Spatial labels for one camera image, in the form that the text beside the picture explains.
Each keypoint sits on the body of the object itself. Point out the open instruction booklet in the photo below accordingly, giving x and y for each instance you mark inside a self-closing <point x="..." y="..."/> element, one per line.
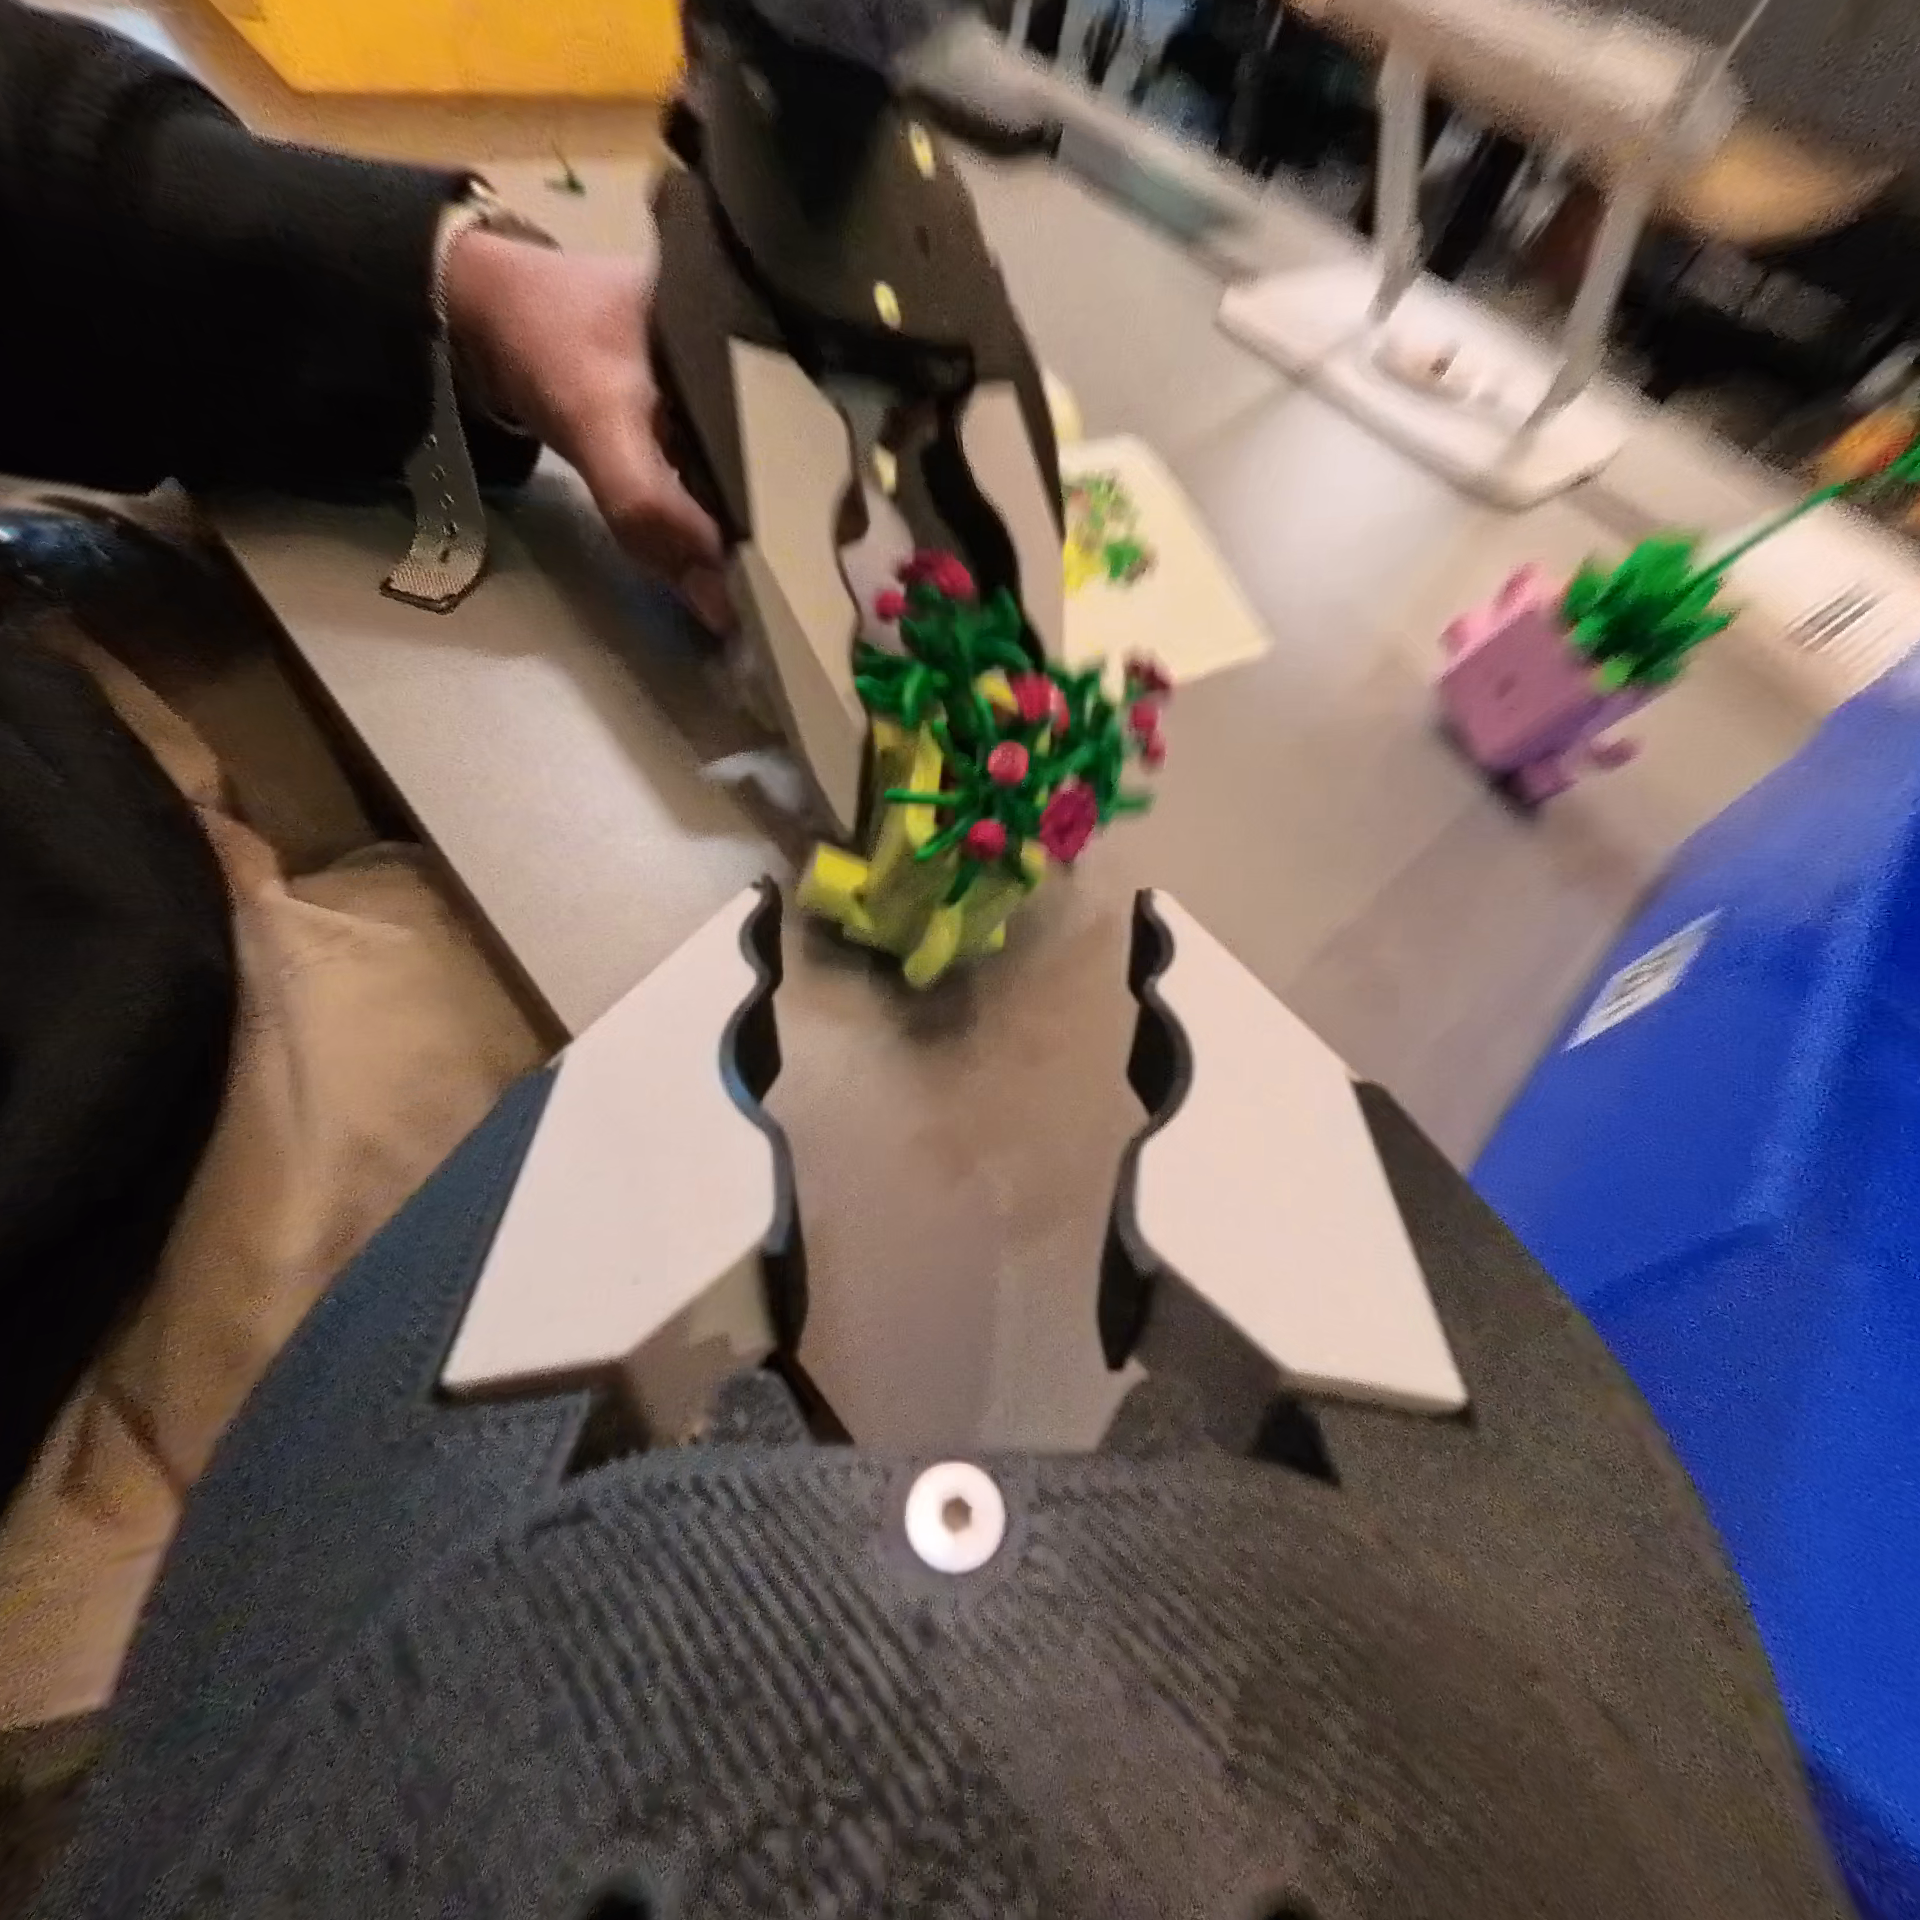
<point x="1201" y="600"/>

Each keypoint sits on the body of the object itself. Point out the yellow plastic bin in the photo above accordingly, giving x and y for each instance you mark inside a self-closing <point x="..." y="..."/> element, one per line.
<point x="450" y="43"/>

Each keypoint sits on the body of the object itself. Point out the pink brick planter figure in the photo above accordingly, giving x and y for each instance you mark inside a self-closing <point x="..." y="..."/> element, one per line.
<point x="1500" y="705"/>

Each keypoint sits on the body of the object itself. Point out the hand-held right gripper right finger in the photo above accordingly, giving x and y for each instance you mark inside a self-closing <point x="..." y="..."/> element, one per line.
<point x="1290" y="1213"/>

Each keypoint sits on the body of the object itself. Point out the yellow brick flower planter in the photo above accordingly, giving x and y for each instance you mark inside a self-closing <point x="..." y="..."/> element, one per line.
<point x="915" y="884"/>

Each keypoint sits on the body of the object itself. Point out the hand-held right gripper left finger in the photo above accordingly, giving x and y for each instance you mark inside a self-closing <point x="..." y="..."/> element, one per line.
<point x="628" y="1201"/>

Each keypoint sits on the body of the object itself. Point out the person's left forearm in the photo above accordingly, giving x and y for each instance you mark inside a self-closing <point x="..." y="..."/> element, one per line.
<point x="195" y="270"/>

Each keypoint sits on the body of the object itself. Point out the person's left hand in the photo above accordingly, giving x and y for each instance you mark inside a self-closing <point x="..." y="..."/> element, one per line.
<point x="556" y="345"/>

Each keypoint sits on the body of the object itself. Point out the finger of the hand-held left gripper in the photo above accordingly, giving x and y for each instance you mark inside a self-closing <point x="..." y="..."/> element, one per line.
<point x="786" y="480"/>
<point x="1020" y="509"/>

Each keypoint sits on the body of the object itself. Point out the white desk lamp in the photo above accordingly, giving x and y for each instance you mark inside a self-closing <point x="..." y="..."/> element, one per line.
<point x="1441" y="405"/>

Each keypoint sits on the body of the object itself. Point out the blue plastic bin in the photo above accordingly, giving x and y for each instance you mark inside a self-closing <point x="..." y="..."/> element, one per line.
<point x="1770" y="1201"/>

